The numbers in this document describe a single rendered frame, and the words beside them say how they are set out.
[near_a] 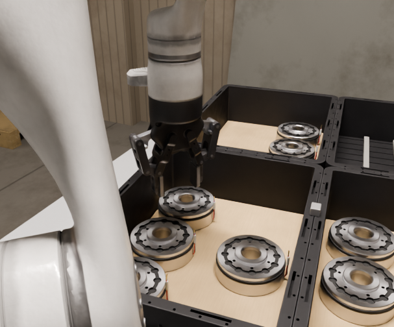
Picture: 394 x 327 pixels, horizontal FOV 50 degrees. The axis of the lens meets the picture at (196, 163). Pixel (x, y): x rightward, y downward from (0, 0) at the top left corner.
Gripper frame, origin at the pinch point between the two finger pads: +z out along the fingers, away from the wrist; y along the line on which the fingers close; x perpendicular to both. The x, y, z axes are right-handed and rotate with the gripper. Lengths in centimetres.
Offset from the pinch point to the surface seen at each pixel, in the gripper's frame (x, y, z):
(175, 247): -3.9, -2.5, 9.1
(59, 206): 42, -12, 25
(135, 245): -0.8, -7.7, 8.8
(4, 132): 245, -10, 85
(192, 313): -22.4, -9.5, 1.9
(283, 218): -2.6, 20.0, 12.1
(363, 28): 106, 159, 8
